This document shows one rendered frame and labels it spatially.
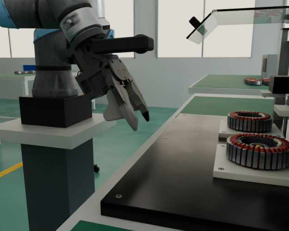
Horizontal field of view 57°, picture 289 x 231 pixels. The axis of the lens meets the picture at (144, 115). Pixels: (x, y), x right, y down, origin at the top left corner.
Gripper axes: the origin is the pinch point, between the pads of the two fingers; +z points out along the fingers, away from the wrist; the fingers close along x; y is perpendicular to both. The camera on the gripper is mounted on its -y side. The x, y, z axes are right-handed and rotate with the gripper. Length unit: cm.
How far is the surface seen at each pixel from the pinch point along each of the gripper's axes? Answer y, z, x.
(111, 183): 6.9, 7.0, 10.4
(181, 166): -3.9, 10.7, 4.5
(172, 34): 49, -96, -472
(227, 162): -11.5, 13.7, 3.3
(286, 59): -34, 6, -42
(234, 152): -13.4, 12.2, 3.7
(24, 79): 200, -101, -222
